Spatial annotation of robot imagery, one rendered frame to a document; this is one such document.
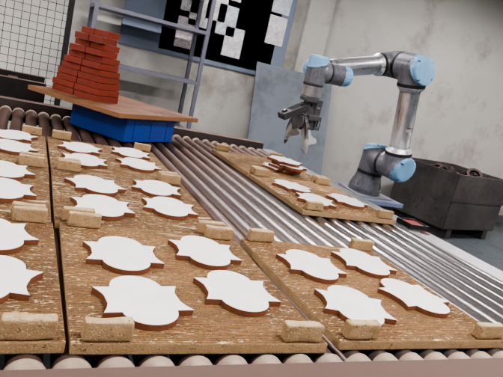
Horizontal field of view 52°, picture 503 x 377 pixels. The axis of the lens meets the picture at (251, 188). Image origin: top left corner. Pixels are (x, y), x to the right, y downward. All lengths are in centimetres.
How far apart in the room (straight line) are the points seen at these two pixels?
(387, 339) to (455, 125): 670
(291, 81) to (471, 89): 275
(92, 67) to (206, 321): 157
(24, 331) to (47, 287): 14
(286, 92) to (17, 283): 513
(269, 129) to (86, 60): 362
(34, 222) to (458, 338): 76
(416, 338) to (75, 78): 172
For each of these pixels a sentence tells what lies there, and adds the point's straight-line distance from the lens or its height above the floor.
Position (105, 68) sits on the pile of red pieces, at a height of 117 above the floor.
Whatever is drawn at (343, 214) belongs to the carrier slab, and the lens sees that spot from 160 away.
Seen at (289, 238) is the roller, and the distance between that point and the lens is 127.
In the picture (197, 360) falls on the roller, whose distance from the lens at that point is 68.
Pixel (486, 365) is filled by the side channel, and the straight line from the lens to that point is 86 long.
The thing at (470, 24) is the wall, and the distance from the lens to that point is 739.
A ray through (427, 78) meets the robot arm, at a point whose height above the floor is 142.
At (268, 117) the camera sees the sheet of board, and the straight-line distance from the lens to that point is 560.
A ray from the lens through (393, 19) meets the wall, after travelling 663.
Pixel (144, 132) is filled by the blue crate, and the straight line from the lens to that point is 212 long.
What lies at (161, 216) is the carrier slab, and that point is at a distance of 115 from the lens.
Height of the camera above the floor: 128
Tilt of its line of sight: 12 degrees down
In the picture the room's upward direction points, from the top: 13 degrees clockwise
